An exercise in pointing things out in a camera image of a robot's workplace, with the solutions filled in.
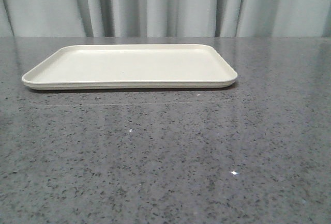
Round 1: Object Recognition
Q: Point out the cream rectangular plastic tray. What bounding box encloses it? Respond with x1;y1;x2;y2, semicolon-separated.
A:
22;44;238;90

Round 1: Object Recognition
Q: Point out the pale grey-green curtain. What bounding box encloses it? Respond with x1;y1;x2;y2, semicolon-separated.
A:
1;0;330;37

